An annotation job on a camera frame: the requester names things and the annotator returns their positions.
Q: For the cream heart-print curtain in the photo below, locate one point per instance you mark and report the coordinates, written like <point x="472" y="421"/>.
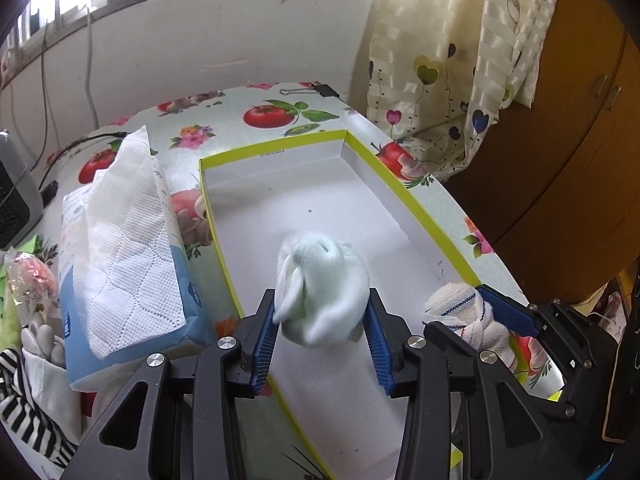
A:
<point x="440" y="60"/>

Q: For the white box yellow-green rim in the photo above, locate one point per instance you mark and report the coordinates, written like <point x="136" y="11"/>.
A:
<point x="310" y="200"/>

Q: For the pale mint sock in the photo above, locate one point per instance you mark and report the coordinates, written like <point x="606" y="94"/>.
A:
<point x="325" y="285"/>

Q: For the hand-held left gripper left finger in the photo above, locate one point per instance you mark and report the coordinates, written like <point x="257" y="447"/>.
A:
<point x="265" y="340"/>

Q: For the grey space heater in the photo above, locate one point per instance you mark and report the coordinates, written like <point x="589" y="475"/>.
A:
<point x="15" y="195"/>

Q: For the clear bag red candies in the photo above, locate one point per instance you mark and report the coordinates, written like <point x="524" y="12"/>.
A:
<point x="32" y="282"/>

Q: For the blue white tissue pack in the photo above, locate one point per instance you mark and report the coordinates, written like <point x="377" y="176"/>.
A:
<point x="130" y="240"/>

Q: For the black white striped cloth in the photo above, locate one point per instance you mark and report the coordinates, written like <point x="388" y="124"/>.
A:
<point x="25" y="410"/>

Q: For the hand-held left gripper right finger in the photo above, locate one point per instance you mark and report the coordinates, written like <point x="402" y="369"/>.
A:
<point x="380" y="350"/>

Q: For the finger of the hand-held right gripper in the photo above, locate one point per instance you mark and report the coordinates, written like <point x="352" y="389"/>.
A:
<point x="507" y="310"/>
<point x="562" y="409"/>

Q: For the black binder clip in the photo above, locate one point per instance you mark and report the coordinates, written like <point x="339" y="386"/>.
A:
<point x="320" y="91"/>

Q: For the brown wooden cabinet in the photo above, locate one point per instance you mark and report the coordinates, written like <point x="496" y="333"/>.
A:
<point x="575" y="135"/>

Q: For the white blue-striped sock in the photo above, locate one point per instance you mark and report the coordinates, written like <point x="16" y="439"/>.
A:
<point x="480" y="327"/>

